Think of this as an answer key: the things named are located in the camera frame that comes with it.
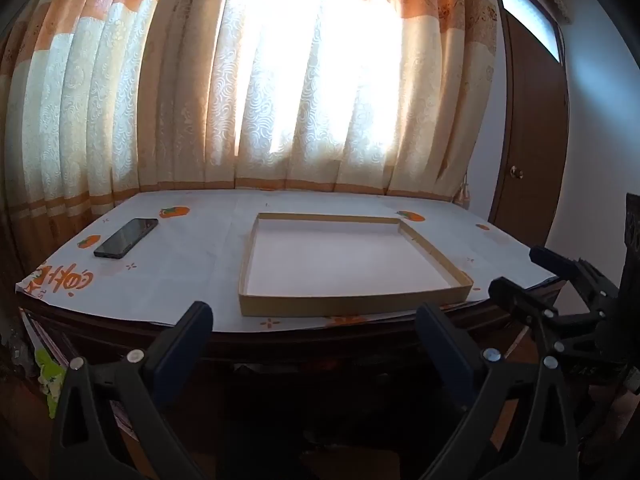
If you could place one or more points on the cream orange patterned curtain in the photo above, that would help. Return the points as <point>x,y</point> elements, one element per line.
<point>150,110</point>

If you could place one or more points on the green white cloth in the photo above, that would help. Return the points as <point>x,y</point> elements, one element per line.
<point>50,375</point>

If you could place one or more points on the curtain tieback tassel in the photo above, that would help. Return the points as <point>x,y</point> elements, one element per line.
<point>465,192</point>

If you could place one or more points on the black smartphone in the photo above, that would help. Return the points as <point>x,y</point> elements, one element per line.
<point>125,237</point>

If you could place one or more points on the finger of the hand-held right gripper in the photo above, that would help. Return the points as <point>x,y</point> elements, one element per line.
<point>555,260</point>
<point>515,297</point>

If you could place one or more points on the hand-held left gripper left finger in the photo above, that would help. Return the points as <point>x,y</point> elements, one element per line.
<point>182,355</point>

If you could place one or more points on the white printed table cover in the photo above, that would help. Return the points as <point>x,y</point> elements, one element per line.
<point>200,260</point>

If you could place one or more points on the dark wooden desk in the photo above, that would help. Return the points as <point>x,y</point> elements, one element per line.
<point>300,345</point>

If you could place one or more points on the brown wooden door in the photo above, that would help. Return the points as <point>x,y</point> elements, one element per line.
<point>535,135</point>

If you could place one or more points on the brass door knob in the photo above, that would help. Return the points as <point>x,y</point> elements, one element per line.
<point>516,172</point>

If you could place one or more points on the shallow cardboard tray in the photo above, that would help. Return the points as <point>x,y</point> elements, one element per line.
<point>340,260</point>

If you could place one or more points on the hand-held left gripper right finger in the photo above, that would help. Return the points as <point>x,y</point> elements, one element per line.
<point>445,355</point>

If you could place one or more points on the transom window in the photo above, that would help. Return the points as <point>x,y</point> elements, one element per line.
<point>527,10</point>

